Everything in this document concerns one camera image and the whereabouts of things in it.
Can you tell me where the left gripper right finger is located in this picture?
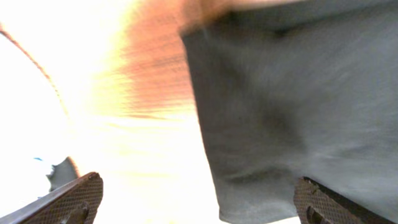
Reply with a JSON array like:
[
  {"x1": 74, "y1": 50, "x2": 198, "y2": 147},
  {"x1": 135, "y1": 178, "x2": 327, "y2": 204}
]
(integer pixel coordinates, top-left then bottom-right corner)
[{"x1": 294, "y1": 177, "x2": 395, "y2": 224}]

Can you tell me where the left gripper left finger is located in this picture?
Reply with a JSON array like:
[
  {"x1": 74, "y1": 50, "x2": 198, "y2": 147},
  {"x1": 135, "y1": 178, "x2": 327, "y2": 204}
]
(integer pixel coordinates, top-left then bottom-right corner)
[{"x1": 1, "y1": 172, "x2": 103, "y2": 224}]

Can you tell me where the black t-shirt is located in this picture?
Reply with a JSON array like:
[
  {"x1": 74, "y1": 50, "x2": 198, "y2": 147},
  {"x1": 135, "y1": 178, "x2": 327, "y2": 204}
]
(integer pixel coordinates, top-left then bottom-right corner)
[{"x1": 182, "y1": 0, "x2": 397, "y2": 223}]

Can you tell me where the light blue t-shirt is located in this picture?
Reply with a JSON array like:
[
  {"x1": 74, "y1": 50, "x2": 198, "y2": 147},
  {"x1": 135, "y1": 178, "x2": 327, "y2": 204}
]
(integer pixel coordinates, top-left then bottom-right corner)
[{"x1": 0, "y1": 27, "x2": 72, "y2": 215}]

